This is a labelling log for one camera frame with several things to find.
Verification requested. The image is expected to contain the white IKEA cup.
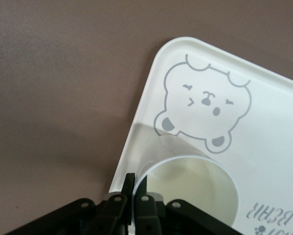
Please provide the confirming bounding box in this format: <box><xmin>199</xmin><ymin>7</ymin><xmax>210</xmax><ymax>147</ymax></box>
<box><xmin>130</xmin><ymin>134</ymin><xmax>243</xmax><ymax>235</ymax></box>

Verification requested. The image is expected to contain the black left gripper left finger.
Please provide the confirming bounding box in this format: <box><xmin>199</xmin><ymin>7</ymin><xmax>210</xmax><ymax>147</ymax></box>
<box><xmin>90</xmin><ymin>172</ymin><xmax>136</xmax><ymax>235</ymax></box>

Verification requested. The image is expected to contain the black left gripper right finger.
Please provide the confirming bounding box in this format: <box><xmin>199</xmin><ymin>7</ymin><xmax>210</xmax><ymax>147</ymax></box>
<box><xmin>133</xmin><ymin>175</ymin><xmax>164</xmax><ymax>235</ymax></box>

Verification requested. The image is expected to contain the cream bear print tray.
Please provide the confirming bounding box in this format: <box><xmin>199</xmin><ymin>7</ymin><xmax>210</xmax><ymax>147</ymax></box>
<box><xmin>108</xmin><ymin>36</ymin><xmax>293</xmax><ymax>235</ymax></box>

